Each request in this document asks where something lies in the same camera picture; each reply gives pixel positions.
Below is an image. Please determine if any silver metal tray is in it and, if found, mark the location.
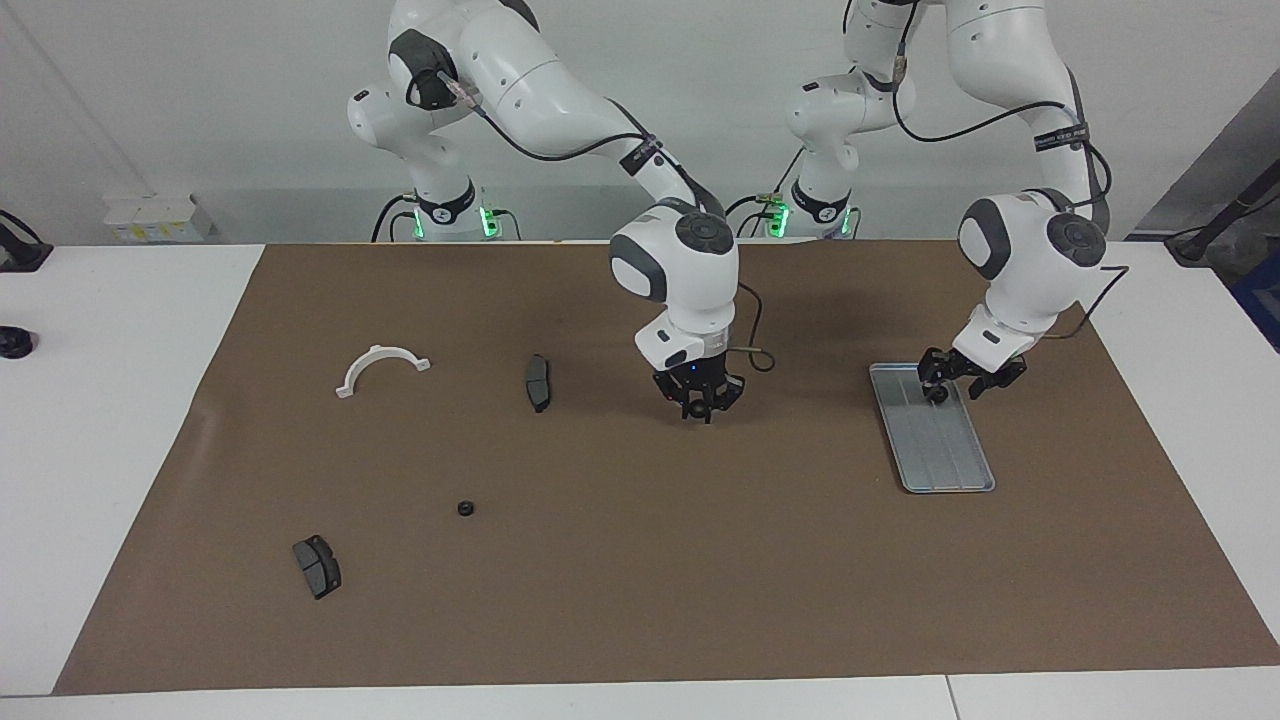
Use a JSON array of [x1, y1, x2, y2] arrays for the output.
[[868, 362, 996, 495]]

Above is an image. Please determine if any brown table mat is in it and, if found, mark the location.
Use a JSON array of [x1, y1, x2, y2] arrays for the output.
[[52, 238, 1280, 696]]

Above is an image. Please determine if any black stand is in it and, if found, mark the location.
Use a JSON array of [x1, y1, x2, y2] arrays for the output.
[[1165, 160, 1280, 266]]

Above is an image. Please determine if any blue crate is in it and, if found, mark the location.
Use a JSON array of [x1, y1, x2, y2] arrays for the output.
[[1230, 250, 1280, 351]]

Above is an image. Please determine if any short dark brake pad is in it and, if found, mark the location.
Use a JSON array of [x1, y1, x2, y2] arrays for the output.
[[292, 535, 342, 600]]

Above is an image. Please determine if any black table clamp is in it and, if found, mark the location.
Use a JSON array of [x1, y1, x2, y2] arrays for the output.
[[0, 210, 53, 273]]

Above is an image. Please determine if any black left base cable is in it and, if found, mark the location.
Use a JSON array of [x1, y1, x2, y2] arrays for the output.
[[725, 150, 801, 239]]

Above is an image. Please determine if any black base cable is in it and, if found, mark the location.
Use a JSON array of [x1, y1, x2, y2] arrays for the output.
[[725, 150, 801, 239], [372, 193, 521, 243]]

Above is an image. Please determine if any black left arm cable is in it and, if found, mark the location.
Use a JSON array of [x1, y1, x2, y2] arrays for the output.
[[845, 0, 1131, 341]]

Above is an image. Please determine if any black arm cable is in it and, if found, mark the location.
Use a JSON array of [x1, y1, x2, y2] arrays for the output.
[[405, 70, 776, 373], [845, 0, 1131, 341]]

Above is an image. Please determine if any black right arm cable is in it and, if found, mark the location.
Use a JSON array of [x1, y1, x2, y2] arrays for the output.
[[405, 70, 776, 373]]

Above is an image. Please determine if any white curved plastic bracket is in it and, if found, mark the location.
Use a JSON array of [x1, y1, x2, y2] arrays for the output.
[[335, 344, 432, 399]]

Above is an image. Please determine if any black right base cable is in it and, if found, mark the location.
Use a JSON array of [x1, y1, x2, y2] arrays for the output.
[[372, 193, 521, 243]]

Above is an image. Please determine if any white wall socket box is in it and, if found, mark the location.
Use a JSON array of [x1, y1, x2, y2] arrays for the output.
[[103, 193, 216, 243]]

